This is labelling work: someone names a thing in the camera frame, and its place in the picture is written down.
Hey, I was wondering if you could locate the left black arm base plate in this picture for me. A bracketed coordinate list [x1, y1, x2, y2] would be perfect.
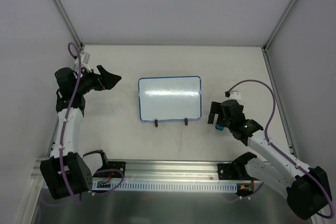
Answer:
[101, 161, 126, 179]

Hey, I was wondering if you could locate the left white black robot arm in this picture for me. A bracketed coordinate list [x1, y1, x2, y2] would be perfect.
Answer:
[40, 65, 122, 200]

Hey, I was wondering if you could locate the aluminium mounting rail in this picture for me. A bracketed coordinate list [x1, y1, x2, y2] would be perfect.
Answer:
[30, 157, 263, 182]

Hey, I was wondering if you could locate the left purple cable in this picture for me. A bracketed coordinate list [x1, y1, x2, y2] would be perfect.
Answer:
[40, 42, 125, 206]

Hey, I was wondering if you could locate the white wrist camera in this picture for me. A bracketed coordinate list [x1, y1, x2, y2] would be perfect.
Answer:
[74, 52, 91, 72]
[225, 90, 242, 101]

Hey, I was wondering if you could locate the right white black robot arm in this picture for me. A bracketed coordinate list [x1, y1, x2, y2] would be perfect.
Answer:
[207, 100, 334, 220]

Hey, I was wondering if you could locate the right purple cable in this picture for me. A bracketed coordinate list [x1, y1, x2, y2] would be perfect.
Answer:
[227, 79, 333, 219]

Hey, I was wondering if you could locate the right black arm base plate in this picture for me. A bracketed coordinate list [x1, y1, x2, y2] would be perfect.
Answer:
[217, 163, 239, 180]

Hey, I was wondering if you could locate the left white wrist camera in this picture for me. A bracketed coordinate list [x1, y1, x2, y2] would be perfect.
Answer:
[74, 52, 91, 72]

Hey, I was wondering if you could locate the white slotted cable duct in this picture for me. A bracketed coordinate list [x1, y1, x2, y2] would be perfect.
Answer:
[92, 180, 238, 193]

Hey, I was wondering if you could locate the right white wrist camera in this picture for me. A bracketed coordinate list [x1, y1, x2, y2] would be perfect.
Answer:
[225, 90, 242, 101]

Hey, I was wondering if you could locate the blue whiteboard eraser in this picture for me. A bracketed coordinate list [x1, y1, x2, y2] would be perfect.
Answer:
[215, 124, 224, 131]

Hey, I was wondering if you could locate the blue-framed whiteboard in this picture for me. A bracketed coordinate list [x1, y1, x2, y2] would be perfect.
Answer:
[138, 76, 202, 122]

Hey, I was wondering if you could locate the purple cable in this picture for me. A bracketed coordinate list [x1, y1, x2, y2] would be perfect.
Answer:
[227, 79, 333, 219]
[40, 42, 125, 206]

